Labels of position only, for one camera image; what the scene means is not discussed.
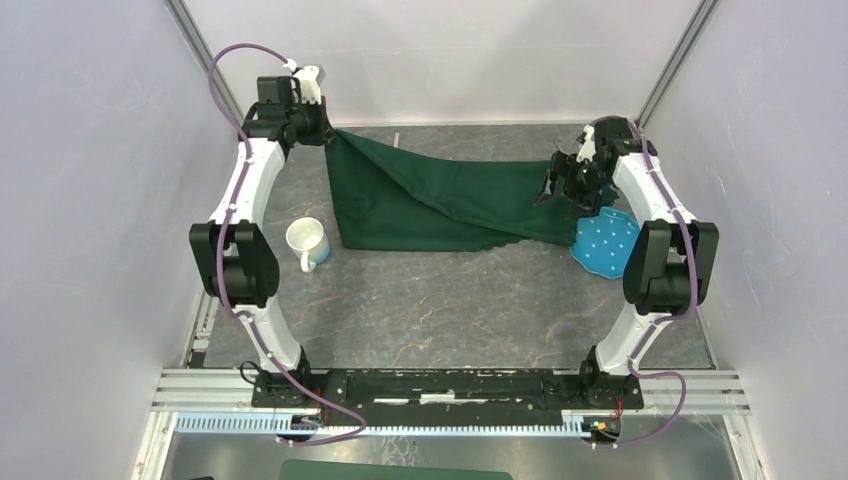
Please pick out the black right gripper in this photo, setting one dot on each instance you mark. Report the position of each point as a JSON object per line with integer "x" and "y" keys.
{"x": 565, "y": 165}

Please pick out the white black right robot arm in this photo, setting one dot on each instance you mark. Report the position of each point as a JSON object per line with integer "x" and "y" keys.
{"x": 668, "y": 272}

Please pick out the aluminium frame rails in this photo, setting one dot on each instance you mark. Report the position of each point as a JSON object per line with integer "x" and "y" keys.
{"x": 669, "y": 395}

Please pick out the blue polka dot plate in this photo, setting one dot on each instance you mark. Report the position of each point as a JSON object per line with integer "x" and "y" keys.
{"x": 603, "y": 243}

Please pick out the white blue mug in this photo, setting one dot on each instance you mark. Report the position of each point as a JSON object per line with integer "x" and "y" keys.
{"x": 307, "y": 239}

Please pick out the green mat at bottom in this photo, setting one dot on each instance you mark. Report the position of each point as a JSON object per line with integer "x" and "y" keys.
{"x": 397, "y": 471}

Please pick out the blue slotted cable duct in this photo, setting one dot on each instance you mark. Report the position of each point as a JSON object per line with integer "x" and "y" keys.
{"x": 296, "y": 425}

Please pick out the dark green cloth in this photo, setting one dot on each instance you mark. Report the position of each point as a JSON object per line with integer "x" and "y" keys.
{"x": 388, "y": 199}

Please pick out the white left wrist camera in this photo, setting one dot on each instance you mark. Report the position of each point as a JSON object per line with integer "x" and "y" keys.
{"x": 306, "y": 83}

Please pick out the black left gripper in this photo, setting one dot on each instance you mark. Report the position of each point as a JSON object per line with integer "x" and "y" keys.
{"x": 324, "y": 133}

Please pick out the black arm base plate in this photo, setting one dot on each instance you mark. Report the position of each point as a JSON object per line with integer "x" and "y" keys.
{"x": 445, "y": 398}

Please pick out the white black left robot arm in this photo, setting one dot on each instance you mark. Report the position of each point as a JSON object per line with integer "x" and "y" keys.
{"x": 235, "y": 261}

